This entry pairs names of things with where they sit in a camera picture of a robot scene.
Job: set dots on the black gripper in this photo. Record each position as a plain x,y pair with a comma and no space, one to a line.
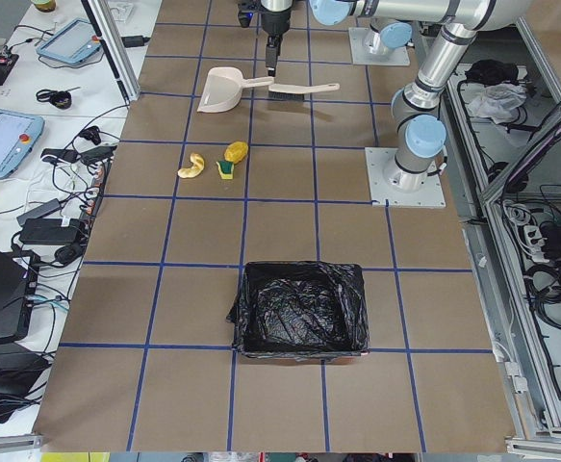
275,22

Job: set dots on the beige hand brush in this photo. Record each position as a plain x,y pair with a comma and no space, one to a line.
296,92

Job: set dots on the beige plastic dustpan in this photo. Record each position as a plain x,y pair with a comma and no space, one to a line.
223,89

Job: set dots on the yellow green sponge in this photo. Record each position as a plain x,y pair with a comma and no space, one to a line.
226,169

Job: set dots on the croissant bread piece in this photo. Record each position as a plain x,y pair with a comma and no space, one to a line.
196,167

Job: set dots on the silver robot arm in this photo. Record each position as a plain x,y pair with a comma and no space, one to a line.
385,35
420,135

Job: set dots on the left bin black bag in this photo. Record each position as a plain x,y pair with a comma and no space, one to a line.
300,310

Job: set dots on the blue teach pendant far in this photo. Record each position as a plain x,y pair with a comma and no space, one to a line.
73,46

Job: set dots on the blue teach pendant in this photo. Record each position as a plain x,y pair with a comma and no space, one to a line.
18,135
73,46

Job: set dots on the power strip with plugs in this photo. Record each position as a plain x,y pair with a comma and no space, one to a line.
94,194

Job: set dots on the white crumpled cloth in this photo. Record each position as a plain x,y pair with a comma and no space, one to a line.
499,103

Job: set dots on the blue teach pendant near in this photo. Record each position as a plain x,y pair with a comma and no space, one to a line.
18,135

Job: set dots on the black power adapter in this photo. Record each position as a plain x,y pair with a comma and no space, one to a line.
52,231

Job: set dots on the black laptop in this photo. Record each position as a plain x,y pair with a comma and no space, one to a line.
18,281

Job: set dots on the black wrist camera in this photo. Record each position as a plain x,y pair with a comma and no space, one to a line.
246,10

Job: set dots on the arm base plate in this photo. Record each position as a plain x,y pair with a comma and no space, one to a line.
390,186
360,56

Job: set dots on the aluminium frame post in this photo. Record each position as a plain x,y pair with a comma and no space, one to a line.
103,24

